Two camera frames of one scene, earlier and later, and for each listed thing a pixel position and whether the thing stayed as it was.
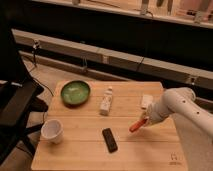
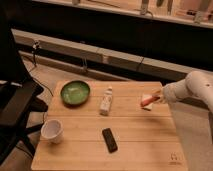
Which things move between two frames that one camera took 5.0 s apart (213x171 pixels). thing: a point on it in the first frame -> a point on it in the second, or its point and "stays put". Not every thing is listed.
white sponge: [147, 100] stays put
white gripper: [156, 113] -> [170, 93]
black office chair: [21, 105] stays put
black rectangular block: [110, 140] stays put
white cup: [52, 131] stays put
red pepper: [137, 125] -> [149, 100]
